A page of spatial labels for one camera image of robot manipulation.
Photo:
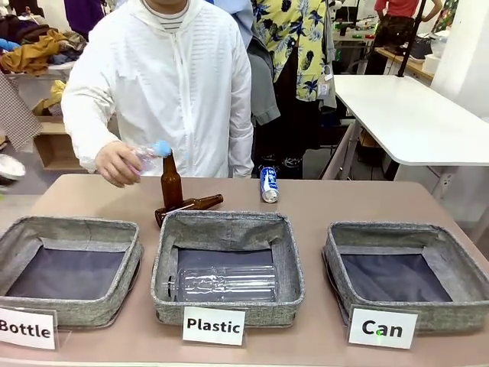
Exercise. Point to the person's right hand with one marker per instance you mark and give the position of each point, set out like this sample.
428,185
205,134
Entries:
111,162

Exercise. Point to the clear plastic bottle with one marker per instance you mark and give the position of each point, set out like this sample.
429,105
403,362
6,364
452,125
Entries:
225,284
147,156

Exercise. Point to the grey basket labelled Bottle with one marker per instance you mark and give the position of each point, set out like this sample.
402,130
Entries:
68,267

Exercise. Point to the grey basket labelled Plastic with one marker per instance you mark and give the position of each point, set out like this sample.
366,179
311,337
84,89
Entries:
225,264

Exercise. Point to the blue and white can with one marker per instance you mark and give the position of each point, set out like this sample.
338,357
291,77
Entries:
269,184

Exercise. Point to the grey basket labelled Can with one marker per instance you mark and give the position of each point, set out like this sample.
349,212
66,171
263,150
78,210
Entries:
405,267

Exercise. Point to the white Can label sign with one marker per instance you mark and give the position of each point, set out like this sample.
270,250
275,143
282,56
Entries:
382,329

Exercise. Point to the cardboard box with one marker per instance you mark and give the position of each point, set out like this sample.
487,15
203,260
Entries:
57,145

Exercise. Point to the upright brown glass bottle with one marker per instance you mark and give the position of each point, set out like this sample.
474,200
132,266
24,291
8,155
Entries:
171,186

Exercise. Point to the lying brown glass bottle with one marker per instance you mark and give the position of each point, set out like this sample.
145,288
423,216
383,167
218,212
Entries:
191,205

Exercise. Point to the silver bowl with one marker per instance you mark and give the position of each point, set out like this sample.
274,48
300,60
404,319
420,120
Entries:
10,168

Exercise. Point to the person in white jacket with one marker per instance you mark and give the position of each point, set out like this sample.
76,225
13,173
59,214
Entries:
168,76

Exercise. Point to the checkered cloth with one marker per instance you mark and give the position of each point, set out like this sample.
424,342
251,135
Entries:
17,114

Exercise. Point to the pile of clothes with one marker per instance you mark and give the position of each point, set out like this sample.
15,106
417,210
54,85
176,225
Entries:
38,49

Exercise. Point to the grey hanging garment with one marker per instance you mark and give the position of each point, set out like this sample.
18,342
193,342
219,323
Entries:
265,95

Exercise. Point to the white Bottle label sign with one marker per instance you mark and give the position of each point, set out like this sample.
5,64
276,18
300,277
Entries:
26,329

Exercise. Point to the white Plastic label sign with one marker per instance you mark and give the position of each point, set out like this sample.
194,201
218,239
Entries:
214,325

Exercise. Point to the yellow floral shirt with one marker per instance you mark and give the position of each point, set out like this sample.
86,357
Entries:
294,42

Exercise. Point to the white table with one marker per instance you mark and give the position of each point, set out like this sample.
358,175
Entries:
405,114

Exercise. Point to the person in red shirt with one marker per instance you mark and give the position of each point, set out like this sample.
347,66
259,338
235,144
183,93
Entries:
393,34

